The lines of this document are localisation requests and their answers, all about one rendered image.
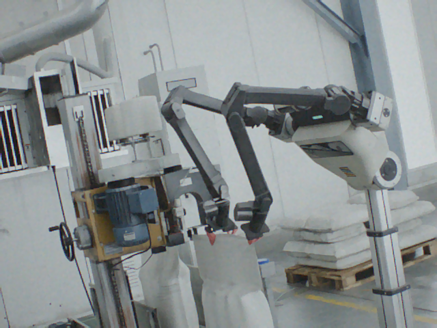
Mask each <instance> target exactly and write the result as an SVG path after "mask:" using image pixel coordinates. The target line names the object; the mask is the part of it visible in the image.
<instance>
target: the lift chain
mask: <svg viewBox="0 0 437 328"><path fill-rule="evenodd" d="M81 119H82V120H81ZM79 123H80V124H79V126H80V130H81V137H82V141H83V144H84V146H83V147H84V148H85V154H86V159H87V165H88V170H89V176H90V180H91V187H92V189H94V187H95V189H97V188H96V181H95V178H94V171H93V166H92V163H91V156H90V151H89V144H88V141H87V135H86V130H85V124H84V120H83V116H82V117H79ZM82 123H83V124H82ZM82 126H83V128H82ZM83 130H84V131H83ZM83 133H85V135H83ZM84 137H86V138H85V139H84ZM85 141H86V142H85ZM85 144H87V145H86V146H85ZM86 148H87V149H86ZM87 152H88V153H87ZM88 155H89V156H88ZM88 159H90V160H88ZM89 162H90V163H89ZM90 166H91V167H90ZM90 170H91V171H90ZM91 173H92V174H91ZM92 176H93V178H92ZM92 181H93V182H92ZM93 184H94V185H93ZM107 261H108V267H109V268H110V267H111V266H113V263H112V259H108V260H107ZM110 264H111V266H110ZM111 271H112V273H111ZM109 273H110V276H111V279H112V282H113V289H114V294H115V300H116V303H117V304H116V305H117V308H118V312H119V318H120V321H121V326H122V328H127V326H126V323H125V319H124V313H123V309H122V303H121V298H120V297H119V291H118V289H117V282H116V277H115V271H114V270H110V269H109ZM113 278H114V279H113ZM114 285H116V286H114ZM115 292H117V293H115ZM117 299H118V300H117ZM119 305H120V307H119ZM120 309H121V310H120ZM120 312H121V313H120ZM121 315H122V316H121ZM122 319H123V320H122ZM122 322H124V323H122ZM123 325H124V326H125V327H123Z"/></svg>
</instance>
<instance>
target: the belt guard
mask: <svg viewBox="0 0 437 328"><path fill-rule="evenodd" d="M179 164H181V162H180V155H179V153H175V154H168V155H163V156H160V157H155V158H150V159H148V160H146V161H145V160H144V161H139V162H136V163H127V164H124V165H118V166H114V167H108V168H105V169H101V170H98V178H99V183H103V182H111V181H115V180H122V178H123V179H126V178H129V177H133V176H138V175H141V174H146V173H149V172H154V171H157V170H160V169H165V168H166V167H170V166H174V165H179Z"/></svg>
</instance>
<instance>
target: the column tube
mask: <svg viewBox="0 0 437 328"><path fill-rule="evenodd" d="M79 105H83V107H84V112H85V118H86V119H83V120H84V124H85V130H86V135H87V141H88V144H89V151H90V156H91V163H92V166H93V171H94V178H95V181H96V188H100V187H106V186H107V184H106V183H105V182H103V183H99V178H98V170H101V169H103V165H102V162H101V158H100V151H99V147H98V140H97V136H96V129H95V126H94V119H93V115H92V112H91V105H90V101H89V95H88V94H87V95H82V96H77V97H73V98H64V99H62V100H60V101H58V107H59V113H60V117H61V124H62V128H63V132H64V139H65V143H66V149H67V153H68V147H67V142H66V141H67V140H68V143H69V148H70V154H71V159H72V165H73V167H71V164H70V157H69V153H68V160H69V164H70V171H71V174H72V181H73V185H74V191H75V192H81V193H83V192H84V191H87V190H90V189H92V187H91V180H90V176H89V170H88V165H87V159H86V154H85V148H84V147H83V146H84V144H83V141H82V137H81V130H80V126H79V124H80V123H79V120H75V121H74V115H73V111H72V107H74V106H79ZM77 206H78V210H79V213H80V217H81V219H89V213H88V209H87V202H77ZM121 260H122V257H121V256H120V257H116V258H112V263H113V265H114V264H115V263H116V262H119V261H121ZM89 262H90V266H91V272H92V276H93V277H94V283H95V287H96V294H97V298H98V301H99V304H100V311H101V315H102V321H103V325H104V328H122V326H121V321H120V318H119V312H118V308H117V305H116V304H117V303H116V300H115V294H114V289H113V282H112V279H111V276H110V273H109V267H108V261H107V260H104V261H102V262H99V261H97V260H93V259H90V258H89ZM113 269H120V270H119V271H118V270H114V271H115V277H116V282H117V289H118V291H119V297H120V298H121V303H122V309H123V313H124V319H125V323H126V326H127V328H137V327H136V323H135V316H134V312H133V309H132V306H131V302H130V295H129V291H128V284H127V281H126V278H125V273H124V267H123V263H120V264H119V265H117V266H114V267H113Z"/></svg>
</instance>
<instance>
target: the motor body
mask: <svg viewBox="0 0 437 328"><path fill-rule="evenodd" d="M139 186H140V185H139V183H134V184H128V185H124V186H122V187H112V188H109V189H105V193H106V199H107V206H108V209H109V216H110V220H111V224H112V225H114V226H115V227H114V228H113V233H114V237H115V242H116V244H117V245H118V246H120V247H133V246H137V245H142V244H144V243H145V242H147V241H148V239H150V238H149V236H148V232H147V226H146V223H145V221H144V220H143V216H142V213H138V214H132V213H131V211H130V204H128V197H127V195H128V194H129V193H134V192H136V191H140V190H141V188H140V187H139Z"/></svg>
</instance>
